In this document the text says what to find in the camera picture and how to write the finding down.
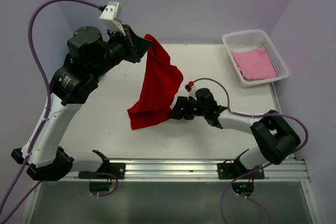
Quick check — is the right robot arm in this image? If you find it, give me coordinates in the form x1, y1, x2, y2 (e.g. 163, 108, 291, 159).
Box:
168, 88, 301, 177

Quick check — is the folded pink t-shirt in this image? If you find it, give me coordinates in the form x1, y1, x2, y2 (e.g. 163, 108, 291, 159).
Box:
231, 48, 276, 81

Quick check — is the white plastic basket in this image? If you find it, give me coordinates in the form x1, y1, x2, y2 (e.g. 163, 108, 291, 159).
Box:
222, 29, 290, 88

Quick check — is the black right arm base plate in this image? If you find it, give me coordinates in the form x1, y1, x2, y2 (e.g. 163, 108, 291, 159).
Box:
217, 159, 265, 180

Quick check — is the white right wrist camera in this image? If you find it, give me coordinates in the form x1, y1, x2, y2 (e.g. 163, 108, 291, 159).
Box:
185, 81, 198, 99

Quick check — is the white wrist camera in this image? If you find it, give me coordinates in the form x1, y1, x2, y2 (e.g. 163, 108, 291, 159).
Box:
185, 81, 198, 99
99, 2, 125, 36

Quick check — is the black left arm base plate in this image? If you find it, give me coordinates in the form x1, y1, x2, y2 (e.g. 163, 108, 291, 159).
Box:
78, 150, 126, 179

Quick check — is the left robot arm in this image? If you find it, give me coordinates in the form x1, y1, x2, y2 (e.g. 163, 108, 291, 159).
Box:
11, 25, 153, 181

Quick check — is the red t-shirt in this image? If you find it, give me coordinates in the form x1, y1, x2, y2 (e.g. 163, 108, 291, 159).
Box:
128, 34, 183, 130

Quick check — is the aluminium mounting rail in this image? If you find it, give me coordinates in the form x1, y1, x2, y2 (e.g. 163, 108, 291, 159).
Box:
33, 158, 310, 183

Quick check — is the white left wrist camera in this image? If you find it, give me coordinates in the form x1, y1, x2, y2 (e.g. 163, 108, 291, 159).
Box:
99, 2, 125, 36

